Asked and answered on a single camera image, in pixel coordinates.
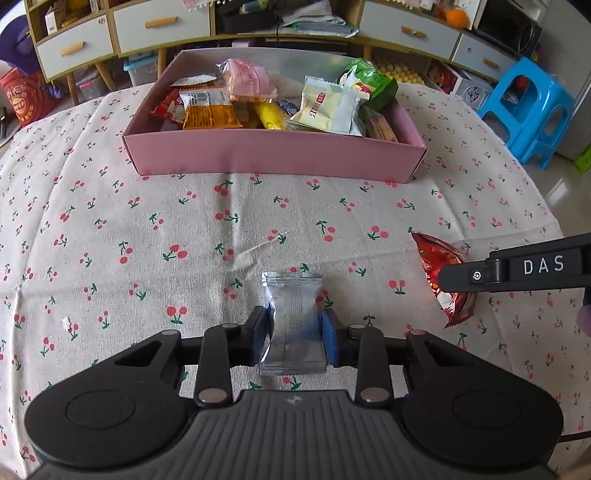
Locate cherry print cloth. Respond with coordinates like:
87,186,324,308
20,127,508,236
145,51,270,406
0,80,591,480

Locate wooden cabinet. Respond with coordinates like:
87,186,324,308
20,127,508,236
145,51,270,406
25,0,522,104

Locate blue plastic stool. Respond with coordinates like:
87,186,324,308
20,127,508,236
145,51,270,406
478,56,578,169

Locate black microwave oven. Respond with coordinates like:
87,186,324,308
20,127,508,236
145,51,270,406
475,0,543,58

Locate white toy box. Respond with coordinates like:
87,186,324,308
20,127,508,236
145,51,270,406
427,62,492,109

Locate white drawer orange handle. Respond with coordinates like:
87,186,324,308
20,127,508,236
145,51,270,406
113,4,213,54
360,2,462,61
452,34,520,79
36,15,114,83

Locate green snack packet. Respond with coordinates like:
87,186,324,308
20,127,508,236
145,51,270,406
336,58,399,112

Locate pile of papers and bags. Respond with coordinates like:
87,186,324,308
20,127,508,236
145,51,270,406
279,0,360,38

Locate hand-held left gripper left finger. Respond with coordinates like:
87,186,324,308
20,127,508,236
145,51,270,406
113,305,271,409

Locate yellow egg tray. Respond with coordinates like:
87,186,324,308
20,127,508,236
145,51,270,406
372,55,426,86

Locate red foil snack packet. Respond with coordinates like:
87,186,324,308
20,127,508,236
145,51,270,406
410,231,477,329

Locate blue lid storage bin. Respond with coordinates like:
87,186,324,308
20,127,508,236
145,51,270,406
124,53,158,86

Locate white and yellow snack packet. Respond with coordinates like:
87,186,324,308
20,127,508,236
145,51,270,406
288,78,364,136

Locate clear wafer biscuit packet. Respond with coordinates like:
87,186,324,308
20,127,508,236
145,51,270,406
364,112,399,143

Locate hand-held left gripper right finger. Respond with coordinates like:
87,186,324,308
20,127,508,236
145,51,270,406
321,308,476,407

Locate black open case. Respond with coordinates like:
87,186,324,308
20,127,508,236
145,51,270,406
217,2,280,34

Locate round red bag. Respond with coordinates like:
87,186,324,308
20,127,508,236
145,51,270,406
0,68,54,127

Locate silver foil snack packet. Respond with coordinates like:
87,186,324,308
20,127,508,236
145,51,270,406
259,271,328,377

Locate pink cardboard box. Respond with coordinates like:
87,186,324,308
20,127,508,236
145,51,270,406
122,48,428,184

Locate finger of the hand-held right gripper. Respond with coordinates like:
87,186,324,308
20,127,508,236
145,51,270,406
438,260,506,295

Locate red packet with white circle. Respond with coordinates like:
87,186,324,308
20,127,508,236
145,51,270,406
150,89,185,125

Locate pink snack packet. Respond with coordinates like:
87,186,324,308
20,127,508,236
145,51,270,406
219,58,278,104

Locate small clear storage bin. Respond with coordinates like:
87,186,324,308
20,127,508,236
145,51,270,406
76,69,105,97

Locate purple hat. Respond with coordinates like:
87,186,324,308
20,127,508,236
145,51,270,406
0,14,38,77

